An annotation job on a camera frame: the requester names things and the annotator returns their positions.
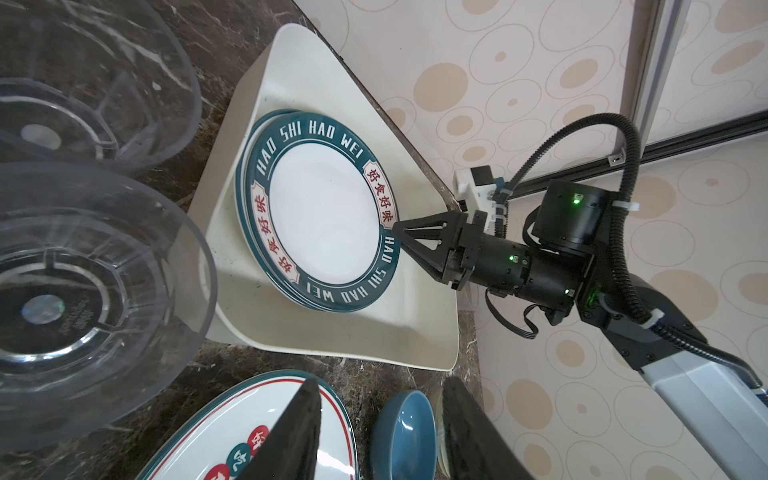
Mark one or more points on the white plate green line emblem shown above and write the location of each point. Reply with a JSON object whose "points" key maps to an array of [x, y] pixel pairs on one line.
{"points": [[240, 195]]}

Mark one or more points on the clear plastic cup rear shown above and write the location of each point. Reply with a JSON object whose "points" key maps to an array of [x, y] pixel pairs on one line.
{"points": [[102, 83]]}

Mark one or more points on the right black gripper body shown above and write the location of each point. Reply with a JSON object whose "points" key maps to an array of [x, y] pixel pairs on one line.
{"points": [[473, 256]]}

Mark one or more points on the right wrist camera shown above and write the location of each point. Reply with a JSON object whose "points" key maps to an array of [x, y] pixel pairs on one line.
{"points": [[474, 191]]}

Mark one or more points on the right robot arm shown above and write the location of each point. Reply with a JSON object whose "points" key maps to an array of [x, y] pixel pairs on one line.
{"points": [[572, 259]]}

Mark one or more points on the clear plastic cup front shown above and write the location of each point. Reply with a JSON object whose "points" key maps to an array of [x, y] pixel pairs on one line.
{"points": [[108, 290]]}

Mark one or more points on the green rim Hao Wei plate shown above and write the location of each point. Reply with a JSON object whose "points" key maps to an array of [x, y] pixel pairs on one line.
{"points": [[322, 212]]}

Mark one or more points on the white plate red green characters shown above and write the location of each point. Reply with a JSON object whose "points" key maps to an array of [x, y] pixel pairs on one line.
{"points": [[219, 440]]}

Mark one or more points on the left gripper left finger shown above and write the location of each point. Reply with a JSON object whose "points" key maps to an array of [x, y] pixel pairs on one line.
{"points": [[290, 450]]}

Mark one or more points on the cream white bowl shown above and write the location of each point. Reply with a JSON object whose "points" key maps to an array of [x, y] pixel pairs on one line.
{"points": [[441, 441]]}

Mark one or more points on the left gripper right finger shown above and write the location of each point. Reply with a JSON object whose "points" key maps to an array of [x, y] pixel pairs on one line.
{"points": [[475, 449]]}

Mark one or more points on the blue bowl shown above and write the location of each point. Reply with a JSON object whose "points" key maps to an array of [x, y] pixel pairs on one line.
{"points": [[403, 442]]}

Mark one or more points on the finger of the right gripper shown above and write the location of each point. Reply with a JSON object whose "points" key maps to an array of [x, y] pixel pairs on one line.
{"points": [[439, 262], [442, 228]]}

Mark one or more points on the clear plastic cup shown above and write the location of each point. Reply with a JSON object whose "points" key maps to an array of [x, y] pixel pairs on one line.
{"points": [[102, 83], [108, 290]]}

